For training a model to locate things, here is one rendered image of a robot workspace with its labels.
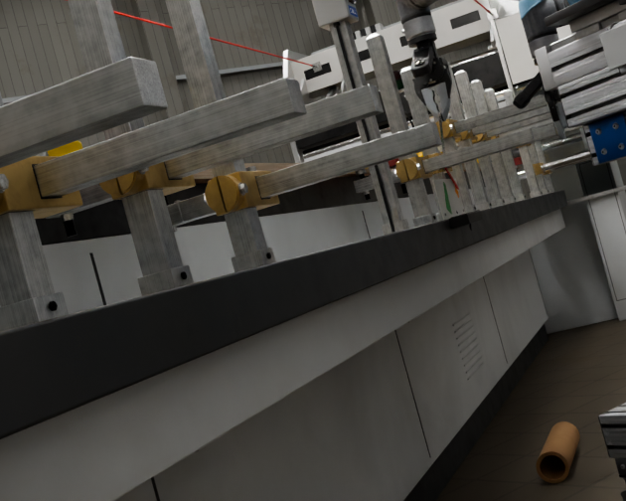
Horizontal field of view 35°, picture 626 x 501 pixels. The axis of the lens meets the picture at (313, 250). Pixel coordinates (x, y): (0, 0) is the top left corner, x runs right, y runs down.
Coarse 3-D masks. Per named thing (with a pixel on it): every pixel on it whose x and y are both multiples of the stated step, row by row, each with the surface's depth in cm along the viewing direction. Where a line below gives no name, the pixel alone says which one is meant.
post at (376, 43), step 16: (368, 48) 228; (384, 48) 227; (384, 64) 227; (384, 80) 227; (384, 96) 227; (400, 112) 226; (400, 128) 227; (400, 160) 227; (416, 192) 227; (416, 208) 227
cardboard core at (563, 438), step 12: (552, 432) 261; (564, 432) 259; (576, 432) 266; (552, 444) 248; (564, 444) 250; (576, 444) 260; (540, 456) 243; (552, 456) 260; (564, 456) 242; (540, 468) 243; (552, 468) 251; (564, 468) 248; (552, 480) 243
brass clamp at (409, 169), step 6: (396, 162) 227; (402, 162) 224; (408, 162) 224; (414, 162) 224; (420, 162) 228; (396, 168) 225; (402, 168) 225; (408, 168) 224; (414, 168) 224; (420, 168) 224; (396, 174) 225; (402, 174) 225; (408, 174) 224; (414, 174) 224; (420, 174) 225; (426, 174) 231; (402, 180) 227; (408, 180) 225
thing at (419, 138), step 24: (360, 144) 131; (384, 144) 130; (408, 144) 129; (432, 144) 127; (288, 168) 135; (312, 168) 133; (336, 168) 132; (360, 168) 132; (264, 192) 136; (192, 216) 140
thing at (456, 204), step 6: (432, 180) 236; (438, 180) 241; (444, 180) 247; (450, 180) 254; (438, 186) 239; (450, 186) 252; (438, 192) 238; (450, 192) 250; (438, 198) 236; (444, 198) 242; (450, 198) 248; (456, 198) 255; (444, 204) 240; (450, 204) 247; (456, 204) 253; (462, 204) 260; (444, 210) 239; (456, 210) 251; (462, 210) 258; (444, 216) 237; (450, 216) 243
